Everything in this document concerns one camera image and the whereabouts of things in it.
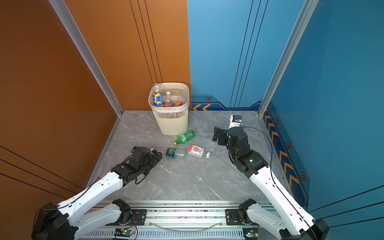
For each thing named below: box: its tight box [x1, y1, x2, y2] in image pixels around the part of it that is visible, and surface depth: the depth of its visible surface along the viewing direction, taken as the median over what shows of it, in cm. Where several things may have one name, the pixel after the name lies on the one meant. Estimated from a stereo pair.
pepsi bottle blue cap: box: [153, 84, 163, 107], surface depth 93 cm
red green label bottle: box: [163, 91, 174, 108], surface depth 101 cm
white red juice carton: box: [188, 144, 205, 158], surface depth 95 cm
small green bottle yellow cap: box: [173, 130, 196, 146], surface depth 101 cm
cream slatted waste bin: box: [148, 82, 190, 136], surface depth 98 cm
